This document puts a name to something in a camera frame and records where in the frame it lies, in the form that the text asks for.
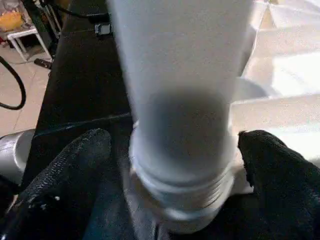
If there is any white plastic table leg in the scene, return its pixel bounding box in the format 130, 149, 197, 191
105, 0, 256, 236

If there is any black work mat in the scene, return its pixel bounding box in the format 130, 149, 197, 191
20, 0, 320, 240

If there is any thin black cable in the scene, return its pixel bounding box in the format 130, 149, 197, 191
44, 0, 112, 23

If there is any silver mat buckle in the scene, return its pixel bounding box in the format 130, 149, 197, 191
94, 22, 112, 36

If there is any white plastic table top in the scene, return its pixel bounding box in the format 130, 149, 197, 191
229, 0, 320, 197

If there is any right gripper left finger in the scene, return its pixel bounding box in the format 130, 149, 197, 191
0, 128, 112, 240

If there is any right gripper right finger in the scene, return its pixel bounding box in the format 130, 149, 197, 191
237, 129, 320, 240

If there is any orange plastic item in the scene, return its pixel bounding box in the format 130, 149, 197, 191
0, 10, 26, 33

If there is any white metal stool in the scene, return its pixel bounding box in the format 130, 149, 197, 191
7, 25, 54, 63

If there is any black metal stand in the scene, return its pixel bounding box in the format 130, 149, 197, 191
22, 0, 59, 53

